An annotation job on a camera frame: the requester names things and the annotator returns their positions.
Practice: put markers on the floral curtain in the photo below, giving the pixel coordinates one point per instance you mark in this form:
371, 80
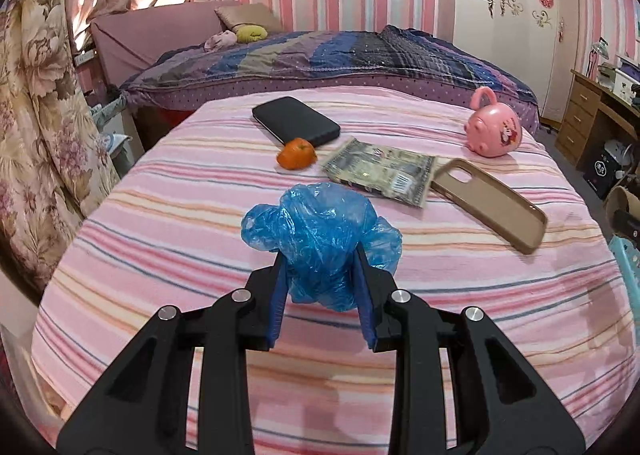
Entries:
35, 110

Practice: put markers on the pink piggy toy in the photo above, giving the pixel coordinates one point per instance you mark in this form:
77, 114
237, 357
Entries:
492, 132

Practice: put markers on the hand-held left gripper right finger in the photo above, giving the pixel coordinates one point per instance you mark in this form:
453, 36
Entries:
364, 305

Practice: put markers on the pink striped tablecloth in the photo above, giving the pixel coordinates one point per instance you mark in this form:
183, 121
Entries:
175, 235

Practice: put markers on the blue plastic bag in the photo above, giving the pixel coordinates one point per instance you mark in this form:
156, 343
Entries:
320, 235

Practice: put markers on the black box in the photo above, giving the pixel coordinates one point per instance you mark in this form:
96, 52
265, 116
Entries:
600, 170

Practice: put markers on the brown phone case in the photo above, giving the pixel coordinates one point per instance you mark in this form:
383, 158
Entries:
495, 205

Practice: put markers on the white box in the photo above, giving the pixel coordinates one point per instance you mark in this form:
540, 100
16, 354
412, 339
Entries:
627, 82

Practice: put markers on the pink cloth bundle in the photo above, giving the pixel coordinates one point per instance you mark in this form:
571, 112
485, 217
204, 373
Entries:
221, 41

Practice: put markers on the black rectangular case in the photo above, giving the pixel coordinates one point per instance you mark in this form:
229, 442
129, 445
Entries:
295, 120

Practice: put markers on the desk lamp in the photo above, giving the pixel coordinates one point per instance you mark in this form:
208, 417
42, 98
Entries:
599, 55

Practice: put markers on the yellow soft toy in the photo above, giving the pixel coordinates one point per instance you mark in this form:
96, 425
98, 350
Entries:
251, 33

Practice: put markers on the orange tangerine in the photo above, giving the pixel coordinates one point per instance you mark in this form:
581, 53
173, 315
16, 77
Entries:
296, 155

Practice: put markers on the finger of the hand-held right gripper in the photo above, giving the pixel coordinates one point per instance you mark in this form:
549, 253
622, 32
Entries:
629, 224

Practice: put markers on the wooden desk with drawers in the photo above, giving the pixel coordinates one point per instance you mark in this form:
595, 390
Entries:
580, 105

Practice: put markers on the cream wardrobe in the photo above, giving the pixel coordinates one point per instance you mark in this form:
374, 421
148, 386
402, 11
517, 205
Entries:
480, 60

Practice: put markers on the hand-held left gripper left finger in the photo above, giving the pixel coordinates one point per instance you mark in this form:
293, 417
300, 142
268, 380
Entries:
277, 305

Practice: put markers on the pink bed headboard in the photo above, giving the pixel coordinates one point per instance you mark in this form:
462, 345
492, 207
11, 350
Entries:
150, 40

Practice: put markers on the bed with striped quilt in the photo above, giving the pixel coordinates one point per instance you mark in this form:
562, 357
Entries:
350, 55

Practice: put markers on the light blue basket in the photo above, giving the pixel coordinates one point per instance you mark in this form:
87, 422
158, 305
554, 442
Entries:
627, 265

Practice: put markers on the beige pillow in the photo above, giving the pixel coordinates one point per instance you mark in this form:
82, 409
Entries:
250, 15

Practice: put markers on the grey printed snack wrapper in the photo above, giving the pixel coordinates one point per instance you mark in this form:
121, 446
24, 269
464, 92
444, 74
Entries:
380, 170

